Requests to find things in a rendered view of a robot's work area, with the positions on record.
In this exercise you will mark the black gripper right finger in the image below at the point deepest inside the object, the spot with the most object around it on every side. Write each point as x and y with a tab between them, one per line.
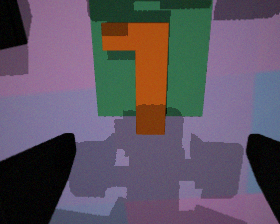
264	157

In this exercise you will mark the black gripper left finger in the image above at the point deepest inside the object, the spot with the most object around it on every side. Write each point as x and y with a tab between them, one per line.
32	182

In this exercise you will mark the orange l-shaped part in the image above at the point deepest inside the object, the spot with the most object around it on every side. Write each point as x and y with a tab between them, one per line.
149	40

